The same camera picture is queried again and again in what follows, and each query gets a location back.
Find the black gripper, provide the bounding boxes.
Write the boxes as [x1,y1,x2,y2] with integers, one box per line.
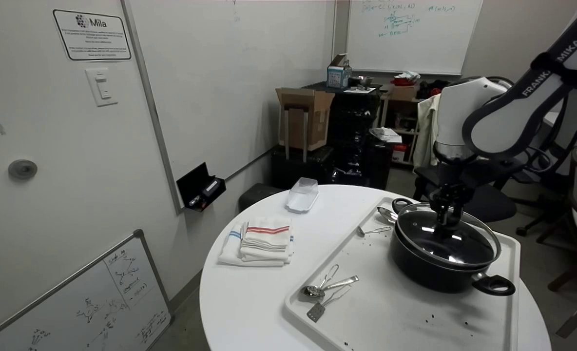
[431,174,477,235]

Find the large metal serving spoon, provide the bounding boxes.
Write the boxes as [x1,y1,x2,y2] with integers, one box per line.
[374,202,401,227]

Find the cream towel on chair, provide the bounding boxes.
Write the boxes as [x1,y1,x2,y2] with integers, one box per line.
[411,94,444,172]

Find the white papers stack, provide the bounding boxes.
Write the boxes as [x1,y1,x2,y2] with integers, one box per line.
[368,125,403,147]

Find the white plastic tray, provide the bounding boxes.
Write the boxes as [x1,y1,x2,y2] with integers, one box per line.
[280,194,522,351]

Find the black cabinet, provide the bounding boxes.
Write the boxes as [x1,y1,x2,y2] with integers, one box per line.
[329,86,386,188]

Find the red item on shelf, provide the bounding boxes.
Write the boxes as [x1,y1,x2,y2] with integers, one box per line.
[392,71,421,88]

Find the small round metal spoon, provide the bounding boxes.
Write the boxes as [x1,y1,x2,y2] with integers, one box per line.
[300,276,360,303]

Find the brown cardboard box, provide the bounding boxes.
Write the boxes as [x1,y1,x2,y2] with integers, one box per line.
[275,86,337,155]

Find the blue tissue box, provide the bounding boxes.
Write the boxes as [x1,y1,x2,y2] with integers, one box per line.
[325,55,353,92]

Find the large whiteboard with green writing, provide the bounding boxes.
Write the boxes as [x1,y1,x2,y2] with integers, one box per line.
[345,0,485,79]

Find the folded white striped towel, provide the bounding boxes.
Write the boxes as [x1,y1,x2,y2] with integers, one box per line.
[216,219,296,270]

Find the small black bin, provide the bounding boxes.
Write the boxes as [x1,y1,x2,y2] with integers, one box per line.
[238,182,282,213]

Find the black whiteboard eraser holder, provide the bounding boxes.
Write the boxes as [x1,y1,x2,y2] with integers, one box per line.
[175,163,228,213]

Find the small framed whiteboard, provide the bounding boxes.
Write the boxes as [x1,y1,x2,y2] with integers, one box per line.
[0,229,173,351]

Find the wall mounted whiteboard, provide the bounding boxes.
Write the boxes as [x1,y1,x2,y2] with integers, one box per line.
[119,0,339,215]

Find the white light switch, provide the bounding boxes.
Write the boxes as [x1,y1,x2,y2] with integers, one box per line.
[84,67,119,110]

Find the white wall notice sign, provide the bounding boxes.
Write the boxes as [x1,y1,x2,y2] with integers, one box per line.
[52,7,134,63]

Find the round grey wall bumper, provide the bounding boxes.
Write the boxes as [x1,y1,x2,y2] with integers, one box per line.
[6,157,41,182]

